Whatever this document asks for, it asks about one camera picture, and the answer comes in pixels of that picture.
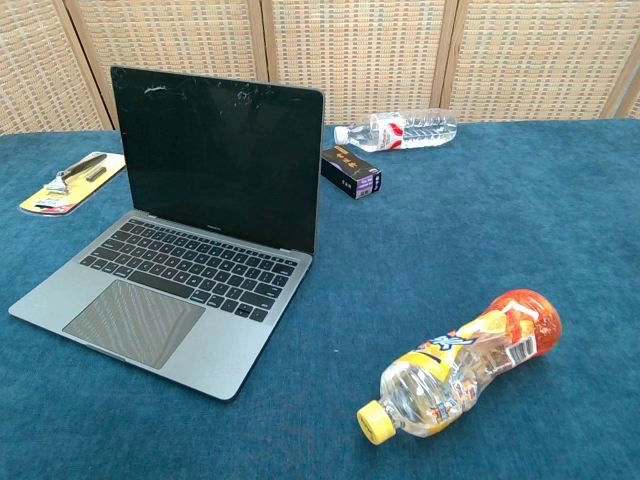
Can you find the orange yellow juice bottle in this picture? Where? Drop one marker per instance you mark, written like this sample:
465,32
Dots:
450,370

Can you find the grey laptop computer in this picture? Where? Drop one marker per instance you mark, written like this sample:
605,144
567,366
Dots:
210,165

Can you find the clear water bottle red label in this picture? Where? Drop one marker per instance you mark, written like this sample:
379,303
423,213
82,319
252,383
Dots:
380,132

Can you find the razor in yellow blister pack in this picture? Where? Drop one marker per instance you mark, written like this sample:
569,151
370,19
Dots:
75,177

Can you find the blue table cloth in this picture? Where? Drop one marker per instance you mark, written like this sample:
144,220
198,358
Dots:
475,225

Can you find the black purple cardboard box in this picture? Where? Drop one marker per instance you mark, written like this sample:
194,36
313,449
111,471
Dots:
347,167

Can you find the woven wooden folding screen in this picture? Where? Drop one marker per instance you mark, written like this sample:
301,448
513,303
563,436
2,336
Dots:
350,50

